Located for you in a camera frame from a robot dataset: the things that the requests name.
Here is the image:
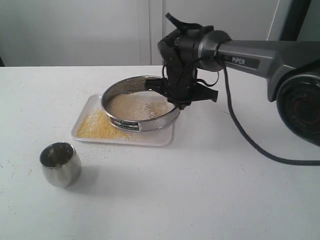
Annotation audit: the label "yellow and white grain mix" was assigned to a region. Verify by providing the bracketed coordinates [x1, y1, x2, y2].
[76, 94, 173, 140]

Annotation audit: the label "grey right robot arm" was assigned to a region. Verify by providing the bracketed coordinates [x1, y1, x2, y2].
[145, 24, 320, 145]

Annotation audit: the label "stainless steel cup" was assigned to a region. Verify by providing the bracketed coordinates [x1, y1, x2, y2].
[39, 142, 82, 188]

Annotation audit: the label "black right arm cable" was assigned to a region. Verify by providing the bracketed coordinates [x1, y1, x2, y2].
[161, 53, 320, 167]

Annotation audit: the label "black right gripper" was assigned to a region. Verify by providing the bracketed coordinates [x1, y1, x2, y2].
[144, 29, 219, 104]

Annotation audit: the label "round stainless steel sieve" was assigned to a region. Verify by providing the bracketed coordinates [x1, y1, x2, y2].
[101, 75, 180, 133]

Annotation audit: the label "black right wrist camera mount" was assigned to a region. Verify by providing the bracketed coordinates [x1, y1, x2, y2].
[165, 12, 214, 33]

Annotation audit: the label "white rectangular plastic tray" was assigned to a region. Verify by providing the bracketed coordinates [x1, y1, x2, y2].
[70, 94, 174, 147]

